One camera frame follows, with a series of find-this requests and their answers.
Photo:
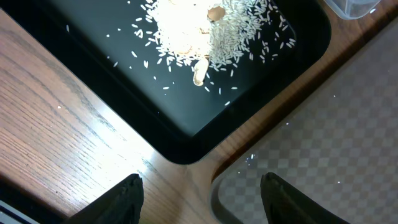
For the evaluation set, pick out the rice food scraps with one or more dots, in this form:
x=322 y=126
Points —
x=201 y=52

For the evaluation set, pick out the black rectangular waste tray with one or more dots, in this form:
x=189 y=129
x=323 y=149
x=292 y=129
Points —
x=182 y=134

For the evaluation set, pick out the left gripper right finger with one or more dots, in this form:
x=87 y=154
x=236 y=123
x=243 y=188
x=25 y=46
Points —
x=284 y=204

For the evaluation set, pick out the clear plastic waste bin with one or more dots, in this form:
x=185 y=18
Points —
x=351 y=9

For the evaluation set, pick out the dark brown serving tray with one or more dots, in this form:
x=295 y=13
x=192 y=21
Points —
x=338 y=148

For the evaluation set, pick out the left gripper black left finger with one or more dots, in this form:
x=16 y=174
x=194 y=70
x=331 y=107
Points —
x=121 y=204

